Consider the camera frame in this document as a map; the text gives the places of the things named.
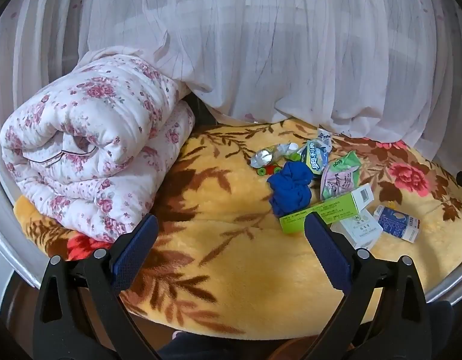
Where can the yellow floral blanket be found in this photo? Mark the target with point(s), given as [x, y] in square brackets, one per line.
[223, 213]

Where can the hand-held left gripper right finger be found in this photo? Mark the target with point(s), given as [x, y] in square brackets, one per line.
[328, 251]

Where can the green and white box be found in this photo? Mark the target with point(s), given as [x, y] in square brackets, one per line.
[328, 208]

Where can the green and purple packet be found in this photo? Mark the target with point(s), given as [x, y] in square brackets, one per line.
[339, 180]

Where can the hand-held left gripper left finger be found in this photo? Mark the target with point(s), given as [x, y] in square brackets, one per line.
[135, 251]

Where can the green bottle cap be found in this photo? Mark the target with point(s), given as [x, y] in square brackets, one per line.
[261, 172]

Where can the crumpled silver foil wrapper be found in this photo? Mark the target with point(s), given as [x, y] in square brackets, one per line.
[266, 155]

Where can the blue and white box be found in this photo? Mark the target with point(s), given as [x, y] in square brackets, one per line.
[394, 221]

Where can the rolled pink floral quilt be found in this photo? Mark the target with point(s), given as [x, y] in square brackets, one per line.
[84, 120]

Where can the sheer white curtain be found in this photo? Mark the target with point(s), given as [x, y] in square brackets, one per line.
[253, 45]

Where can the small white wrapper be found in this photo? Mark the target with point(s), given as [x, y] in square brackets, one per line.
[324, 135]

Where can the blue snack wrapper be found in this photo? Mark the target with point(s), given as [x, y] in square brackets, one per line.
[315, 157]

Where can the crumpled blue cloth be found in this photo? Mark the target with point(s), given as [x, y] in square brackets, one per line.
[291, 187]

